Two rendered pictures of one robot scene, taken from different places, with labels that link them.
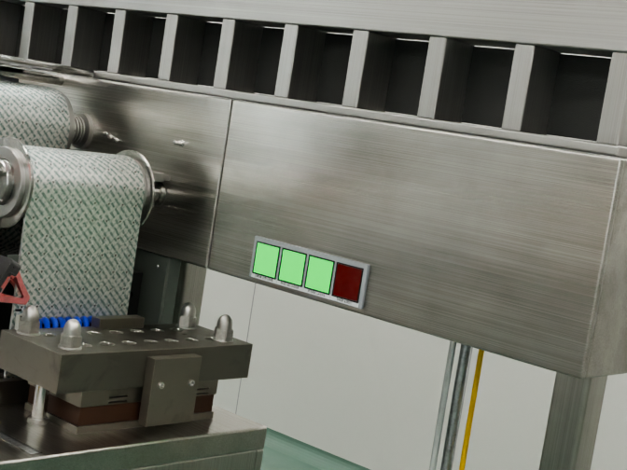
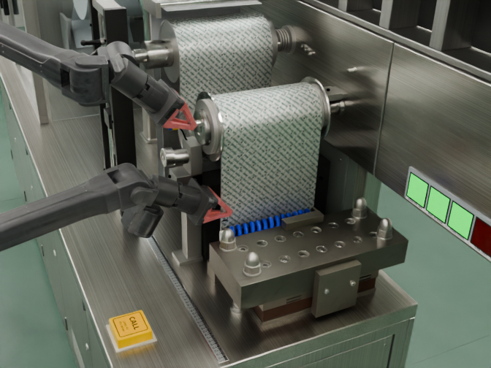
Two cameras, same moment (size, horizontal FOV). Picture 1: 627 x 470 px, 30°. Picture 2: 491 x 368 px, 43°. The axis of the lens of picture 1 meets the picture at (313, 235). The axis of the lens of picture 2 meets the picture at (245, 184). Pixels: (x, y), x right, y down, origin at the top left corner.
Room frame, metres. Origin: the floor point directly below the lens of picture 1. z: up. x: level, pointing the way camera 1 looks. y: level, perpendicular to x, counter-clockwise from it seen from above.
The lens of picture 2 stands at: (0.82, -0.02, 1.78)
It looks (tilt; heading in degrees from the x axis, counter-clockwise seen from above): 29 degrees down; 22
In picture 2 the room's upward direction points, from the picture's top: 2 degrees clockwise
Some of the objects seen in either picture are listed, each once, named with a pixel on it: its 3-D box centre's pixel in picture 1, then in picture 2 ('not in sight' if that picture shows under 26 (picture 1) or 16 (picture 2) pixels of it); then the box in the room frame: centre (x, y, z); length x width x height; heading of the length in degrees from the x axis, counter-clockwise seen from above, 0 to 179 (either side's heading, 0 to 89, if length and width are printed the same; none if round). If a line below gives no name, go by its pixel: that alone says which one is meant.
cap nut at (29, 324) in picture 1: (30, 319); (228, 238); (1.80, 0.42, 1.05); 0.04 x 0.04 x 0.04
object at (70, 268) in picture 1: (76, 274); (269, 187); (1.94, 0.38, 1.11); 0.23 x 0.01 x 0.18; 139
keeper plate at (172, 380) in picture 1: (171, 390); (336, 288); (1.84, 0.19, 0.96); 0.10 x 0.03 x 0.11; 139
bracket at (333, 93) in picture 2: (148, 173); (330, 92); (2.11, 0.31, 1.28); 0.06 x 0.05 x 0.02; 139
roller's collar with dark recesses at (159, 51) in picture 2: not in sight; (157, 54); (2.04, 0.71, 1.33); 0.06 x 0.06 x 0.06; 49
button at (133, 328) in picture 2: not in sight; (130, 328); (1.61, 0.54, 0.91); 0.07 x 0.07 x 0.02; 49
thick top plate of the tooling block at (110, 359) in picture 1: (131, 354); (309, 253); (1.89, 0.27, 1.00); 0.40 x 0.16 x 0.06; 139
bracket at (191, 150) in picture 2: not in sight; (185, 204); (1.88, 0.56, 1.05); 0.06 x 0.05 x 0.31; 139
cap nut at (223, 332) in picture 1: (224, 326); (385, 227); (1.98, 0.13, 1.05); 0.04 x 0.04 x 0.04
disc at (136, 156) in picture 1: (127, 191); (312, 109); (2.08, 0.34, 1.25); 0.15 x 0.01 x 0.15; 49
